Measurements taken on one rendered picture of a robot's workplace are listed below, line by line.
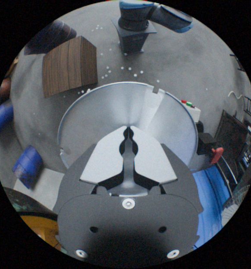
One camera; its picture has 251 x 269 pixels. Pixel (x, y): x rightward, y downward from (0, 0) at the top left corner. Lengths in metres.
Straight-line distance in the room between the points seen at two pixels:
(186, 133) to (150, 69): 0.81
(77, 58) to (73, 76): 0.12
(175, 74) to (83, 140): 0.97
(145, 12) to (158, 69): 0.70
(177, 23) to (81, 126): 0.42
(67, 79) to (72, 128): 0.53
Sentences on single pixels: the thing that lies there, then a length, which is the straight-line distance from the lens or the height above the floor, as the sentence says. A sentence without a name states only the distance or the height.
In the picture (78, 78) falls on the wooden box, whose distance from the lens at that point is 0.63.
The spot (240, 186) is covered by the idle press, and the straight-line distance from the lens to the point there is 1.46.
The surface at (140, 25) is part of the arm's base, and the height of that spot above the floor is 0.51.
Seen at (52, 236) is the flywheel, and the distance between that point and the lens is 0.62.
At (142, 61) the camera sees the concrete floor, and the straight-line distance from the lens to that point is 0.93.
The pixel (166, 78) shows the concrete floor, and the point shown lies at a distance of 0.97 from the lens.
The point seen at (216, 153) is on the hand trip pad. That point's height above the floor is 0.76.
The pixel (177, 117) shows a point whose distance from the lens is 0.15.
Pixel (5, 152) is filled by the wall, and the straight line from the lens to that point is 3.38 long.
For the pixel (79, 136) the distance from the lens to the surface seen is 0.17.
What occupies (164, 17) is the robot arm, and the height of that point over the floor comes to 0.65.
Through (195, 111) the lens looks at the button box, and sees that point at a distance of 0.37.
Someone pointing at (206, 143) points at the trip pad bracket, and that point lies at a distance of 0.38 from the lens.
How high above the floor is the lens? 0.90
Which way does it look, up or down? 58 degrees down
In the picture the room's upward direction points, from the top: 178 degrees counter-clockwise
